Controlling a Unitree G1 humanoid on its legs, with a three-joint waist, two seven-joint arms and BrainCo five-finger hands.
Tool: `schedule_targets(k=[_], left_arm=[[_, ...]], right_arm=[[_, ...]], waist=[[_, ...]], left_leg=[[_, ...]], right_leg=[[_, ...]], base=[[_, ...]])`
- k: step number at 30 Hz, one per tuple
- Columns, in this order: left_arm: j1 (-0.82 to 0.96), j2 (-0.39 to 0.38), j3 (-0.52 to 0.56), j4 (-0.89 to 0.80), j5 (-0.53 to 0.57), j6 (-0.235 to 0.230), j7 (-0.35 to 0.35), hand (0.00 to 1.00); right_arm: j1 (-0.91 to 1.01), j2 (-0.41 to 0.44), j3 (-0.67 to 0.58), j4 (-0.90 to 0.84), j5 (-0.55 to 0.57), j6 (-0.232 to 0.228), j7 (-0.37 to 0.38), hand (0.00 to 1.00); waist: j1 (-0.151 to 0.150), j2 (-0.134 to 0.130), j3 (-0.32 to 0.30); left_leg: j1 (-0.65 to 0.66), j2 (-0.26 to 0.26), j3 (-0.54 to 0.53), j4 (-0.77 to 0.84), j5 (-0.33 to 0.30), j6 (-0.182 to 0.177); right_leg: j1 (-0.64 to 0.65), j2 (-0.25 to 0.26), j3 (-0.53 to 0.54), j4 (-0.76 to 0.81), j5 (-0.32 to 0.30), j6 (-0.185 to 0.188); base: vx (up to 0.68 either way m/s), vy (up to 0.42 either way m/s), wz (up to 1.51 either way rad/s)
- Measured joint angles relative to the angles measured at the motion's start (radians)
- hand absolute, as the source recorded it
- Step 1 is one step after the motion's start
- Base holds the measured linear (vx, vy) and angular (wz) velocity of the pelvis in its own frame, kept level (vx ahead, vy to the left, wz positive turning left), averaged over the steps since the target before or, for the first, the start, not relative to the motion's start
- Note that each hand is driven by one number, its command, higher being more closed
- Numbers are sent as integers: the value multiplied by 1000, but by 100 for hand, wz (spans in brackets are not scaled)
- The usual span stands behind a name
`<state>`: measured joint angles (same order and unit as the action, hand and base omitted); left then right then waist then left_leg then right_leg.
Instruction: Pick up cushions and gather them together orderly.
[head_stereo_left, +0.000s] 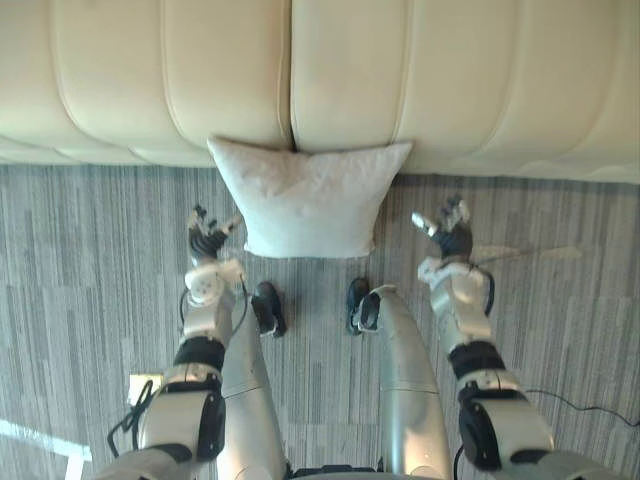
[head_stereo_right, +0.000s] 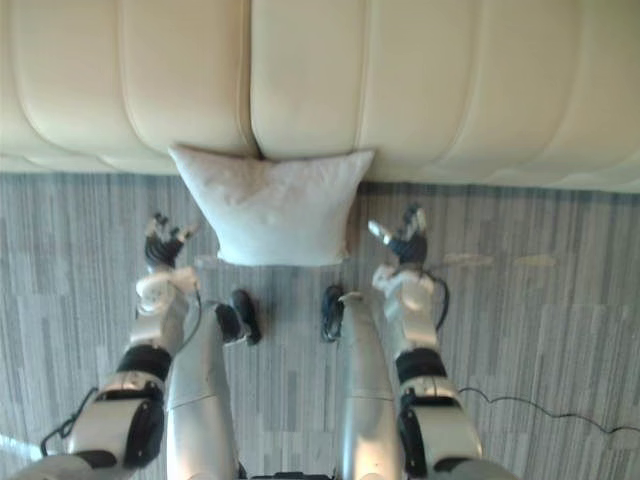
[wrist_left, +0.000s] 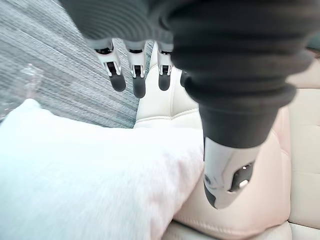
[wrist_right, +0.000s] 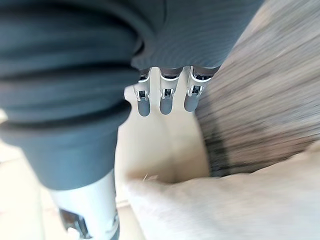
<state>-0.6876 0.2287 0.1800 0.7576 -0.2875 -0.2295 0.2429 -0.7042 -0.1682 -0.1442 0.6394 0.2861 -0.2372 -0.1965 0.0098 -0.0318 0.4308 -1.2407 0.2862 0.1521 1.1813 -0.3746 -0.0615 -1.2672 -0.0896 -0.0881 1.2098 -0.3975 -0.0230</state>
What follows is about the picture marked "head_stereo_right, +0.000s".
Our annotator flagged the silver robot right leg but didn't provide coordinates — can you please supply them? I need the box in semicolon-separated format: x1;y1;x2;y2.
338;293;405;480

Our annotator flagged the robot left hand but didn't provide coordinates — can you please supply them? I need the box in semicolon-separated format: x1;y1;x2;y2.
143;212;202;269

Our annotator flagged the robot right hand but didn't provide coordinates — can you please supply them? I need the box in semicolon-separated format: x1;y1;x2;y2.
367;203;430;266

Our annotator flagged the silver robot left leg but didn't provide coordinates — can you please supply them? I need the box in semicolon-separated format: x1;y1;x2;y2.
164;299;240;480

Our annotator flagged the dark robot foot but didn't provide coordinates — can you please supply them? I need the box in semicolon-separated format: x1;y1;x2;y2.
214;288;262;347
319;284;346;344

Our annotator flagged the black floor cable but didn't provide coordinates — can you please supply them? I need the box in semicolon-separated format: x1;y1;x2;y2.
457;385;640;435

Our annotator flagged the white square cushion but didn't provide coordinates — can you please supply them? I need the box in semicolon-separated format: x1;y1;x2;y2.
168;143;375;266

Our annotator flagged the silver robot leg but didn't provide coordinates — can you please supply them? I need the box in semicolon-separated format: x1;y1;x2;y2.
164;299;240;480
338;293;405;480

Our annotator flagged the dark robot right foot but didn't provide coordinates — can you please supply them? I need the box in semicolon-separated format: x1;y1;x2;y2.
319;284;346;344

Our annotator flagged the cream leather sofa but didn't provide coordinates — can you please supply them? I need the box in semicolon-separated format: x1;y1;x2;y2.
0;0;640;190

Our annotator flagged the dark robot left foot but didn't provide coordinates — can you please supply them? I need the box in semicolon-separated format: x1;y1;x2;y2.
214;288;262;347

